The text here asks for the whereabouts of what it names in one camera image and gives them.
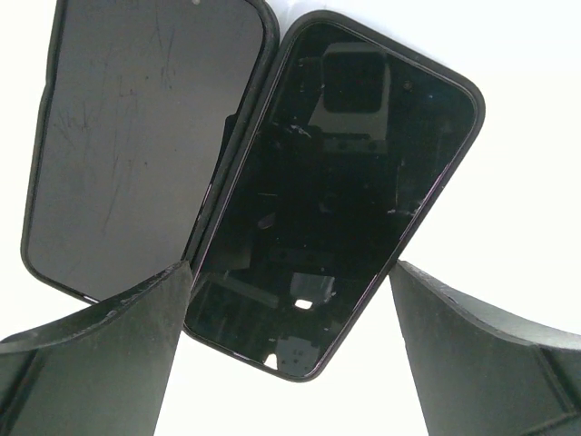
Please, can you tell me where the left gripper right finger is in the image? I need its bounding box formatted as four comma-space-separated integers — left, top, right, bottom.
389, 262, 580, 435

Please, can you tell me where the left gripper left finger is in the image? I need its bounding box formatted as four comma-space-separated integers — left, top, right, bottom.
1, 262, 193, 435

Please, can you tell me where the black phone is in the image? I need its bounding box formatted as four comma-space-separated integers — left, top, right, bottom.
21, 1, 279, 301
184, 10, 486, 382

